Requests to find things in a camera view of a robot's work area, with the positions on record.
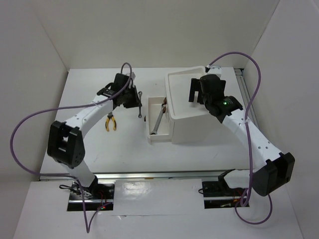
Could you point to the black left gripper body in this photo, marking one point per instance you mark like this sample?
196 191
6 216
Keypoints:
129 100

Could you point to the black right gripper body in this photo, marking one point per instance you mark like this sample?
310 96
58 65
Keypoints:
195 86

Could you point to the small silver wrench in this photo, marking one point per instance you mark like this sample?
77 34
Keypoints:
140 104

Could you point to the large silver ratchet wrench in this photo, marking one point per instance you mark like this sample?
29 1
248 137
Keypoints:
157 124

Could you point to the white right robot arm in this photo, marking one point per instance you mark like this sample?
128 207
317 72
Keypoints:
271 168

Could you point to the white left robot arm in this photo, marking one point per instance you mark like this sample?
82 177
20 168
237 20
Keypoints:
66 139

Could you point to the white drawer cabinet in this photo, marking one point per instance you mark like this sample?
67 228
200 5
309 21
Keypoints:
191 120

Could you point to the aluminium side rail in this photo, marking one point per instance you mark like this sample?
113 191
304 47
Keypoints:
239 73

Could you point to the aluminium front rail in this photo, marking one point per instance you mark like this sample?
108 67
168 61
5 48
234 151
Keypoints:
129 175

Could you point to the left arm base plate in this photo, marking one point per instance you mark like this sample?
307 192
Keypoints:
104 197

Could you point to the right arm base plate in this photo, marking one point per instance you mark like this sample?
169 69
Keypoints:
218 195

